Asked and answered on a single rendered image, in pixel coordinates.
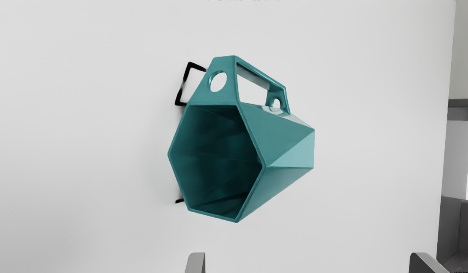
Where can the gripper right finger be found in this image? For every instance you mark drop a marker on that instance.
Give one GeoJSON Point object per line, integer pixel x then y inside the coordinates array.
{"type": "Point", "coordinates": [423, 264]}

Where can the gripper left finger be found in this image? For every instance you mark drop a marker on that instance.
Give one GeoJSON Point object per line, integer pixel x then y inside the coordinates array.
{"type": "Point", "coordinates": [196, 264]}

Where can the teal faceted mug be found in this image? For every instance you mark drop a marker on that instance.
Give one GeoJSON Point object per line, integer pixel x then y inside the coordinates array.
{"type": "Point", "coordinates": [283, 144]}

